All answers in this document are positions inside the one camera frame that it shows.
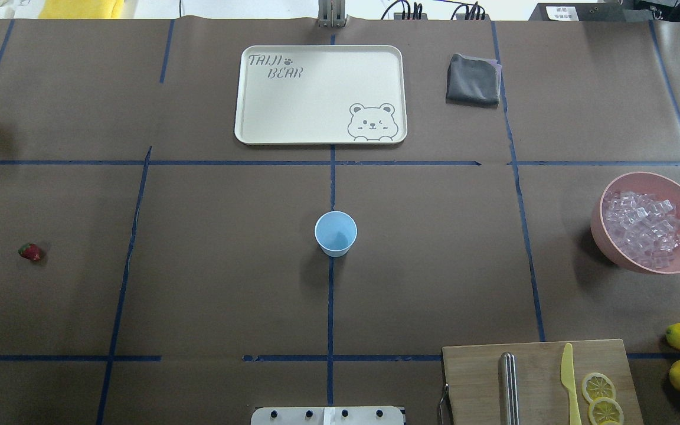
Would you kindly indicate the light blue plastic cup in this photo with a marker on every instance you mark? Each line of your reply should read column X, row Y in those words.
column 335, row 232

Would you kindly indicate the pile of clear ice cubes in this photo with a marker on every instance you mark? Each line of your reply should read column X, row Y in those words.
column 644, row 227

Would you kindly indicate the cream bear serving tray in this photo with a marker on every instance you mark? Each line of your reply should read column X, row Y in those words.
column 321, row 95

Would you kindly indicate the folded grey cloth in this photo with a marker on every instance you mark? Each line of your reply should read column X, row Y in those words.
column 474, row 81

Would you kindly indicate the black power strip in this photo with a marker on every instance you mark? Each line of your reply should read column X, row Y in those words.
column 468, row 12
column 410, row 11

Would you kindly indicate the wooden cutting board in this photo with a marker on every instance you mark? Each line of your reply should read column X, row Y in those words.
column 472, row 373

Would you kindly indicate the yellow plastic knife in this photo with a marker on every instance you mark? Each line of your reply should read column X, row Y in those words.
column 568, row 380

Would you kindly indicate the pink bowl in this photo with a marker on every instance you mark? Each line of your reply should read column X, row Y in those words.
column 640, row 181

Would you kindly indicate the upper lemon slice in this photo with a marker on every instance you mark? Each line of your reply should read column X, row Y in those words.
column 597, row 385

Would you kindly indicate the lemon slice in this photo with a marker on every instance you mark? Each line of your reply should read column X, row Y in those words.
column 605, row 410
column 597, row 385

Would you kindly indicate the red strawberry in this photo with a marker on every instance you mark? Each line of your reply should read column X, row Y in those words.
column 31, row 251

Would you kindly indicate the lower lemon slice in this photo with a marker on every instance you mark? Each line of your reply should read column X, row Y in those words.
column 605, row 410

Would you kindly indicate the yellow cloth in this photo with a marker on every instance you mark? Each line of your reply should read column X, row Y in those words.
column 81, row 10

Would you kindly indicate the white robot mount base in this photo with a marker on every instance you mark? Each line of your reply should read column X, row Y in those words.
column 329, row 415

